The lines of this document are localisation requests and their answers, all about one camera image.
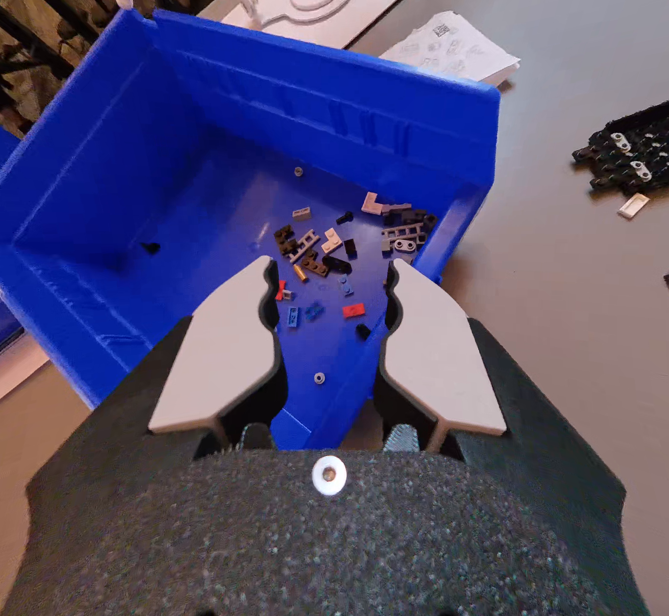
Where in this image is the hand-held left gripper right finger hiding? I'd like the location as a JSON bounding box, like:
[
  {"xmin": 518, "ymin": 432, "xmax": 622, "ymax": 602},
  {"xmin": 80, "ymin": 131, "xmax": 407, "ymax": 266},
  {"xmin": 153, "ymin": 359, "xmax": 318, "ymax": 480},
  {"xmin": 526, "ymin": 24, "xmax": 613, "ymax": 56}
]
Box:
[{"xmin": 377, "ymin": 259, "xmax": 510, "ymax": 455}]

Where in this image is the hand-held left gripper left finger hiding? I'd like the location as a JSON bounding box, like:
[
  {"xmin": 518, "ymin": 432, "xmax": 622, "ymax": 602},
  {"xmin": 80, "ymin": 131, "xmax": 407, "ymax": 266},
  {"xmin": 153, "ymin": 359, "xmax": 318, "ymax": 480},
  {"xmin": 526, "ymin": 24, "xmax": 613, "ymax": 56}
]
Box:
[{"xmin": 149, "ymin": 256, "xmax": 285, "ymax": 439}]

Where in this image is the blue plastic bin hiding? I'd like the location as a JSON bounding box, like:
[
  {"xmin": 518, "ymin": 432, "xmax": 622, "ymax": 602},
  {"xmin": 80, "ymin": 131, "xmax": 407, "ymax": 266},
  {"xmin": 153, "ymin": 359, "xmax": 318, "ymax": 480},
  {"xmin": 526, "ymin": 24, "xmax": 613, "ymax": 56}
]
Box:
[{"xmin": 0, "ymin": 7, "xmax": 500, "ymax": 452}]

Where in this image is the black lego car chassis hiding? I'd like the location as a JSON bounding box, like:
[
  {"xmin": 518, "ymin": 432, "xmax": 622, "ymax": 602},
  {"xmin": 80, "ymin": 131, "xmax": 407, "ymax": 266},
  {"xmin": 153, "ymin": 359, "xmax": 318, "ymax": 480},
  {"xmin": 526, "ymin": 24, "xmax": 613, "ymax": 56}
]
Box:
[{"xmin": 571, "ymin": 100, "xmax": 669, "ymax": 196}]

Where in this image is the heap of loose lego parts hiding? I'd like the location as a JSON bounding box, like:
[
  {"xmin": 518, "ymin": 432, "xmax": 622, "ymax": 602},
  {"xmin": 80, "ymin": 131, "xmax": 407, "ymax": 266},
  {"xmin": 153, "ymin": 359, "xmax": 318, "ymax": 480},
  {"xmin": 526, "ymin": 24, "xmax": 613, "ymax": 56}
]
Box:
[{"xmin": 141, "ymin": 162, "xmax": 440, "ymax": 387}]

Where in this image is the small pale flat lego tile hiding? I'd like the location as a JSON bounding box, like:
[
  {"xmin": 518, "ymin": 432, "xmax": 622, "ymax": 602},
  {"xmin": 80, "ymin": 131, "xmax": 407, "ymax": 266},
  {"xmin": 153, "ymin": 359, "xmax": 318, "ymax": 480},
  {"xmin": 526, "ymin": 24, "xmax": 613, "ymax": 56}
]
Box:
[{"xmin": 617, "ymin": 194, "xmax": 651, "ymax": 220}]

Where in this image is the white printed paper bag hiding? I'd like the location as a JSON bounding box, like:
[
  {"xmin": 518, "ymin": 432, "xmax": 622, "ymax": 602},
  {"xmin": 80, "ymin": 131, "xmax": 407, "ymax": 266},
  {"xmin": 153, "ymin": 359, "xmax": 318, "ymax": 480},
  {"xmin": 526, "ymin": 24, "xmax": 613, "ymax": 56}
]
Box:
[{"xmin": 379, "ymin": 10, "xmax": 521, "ymax": 84}]

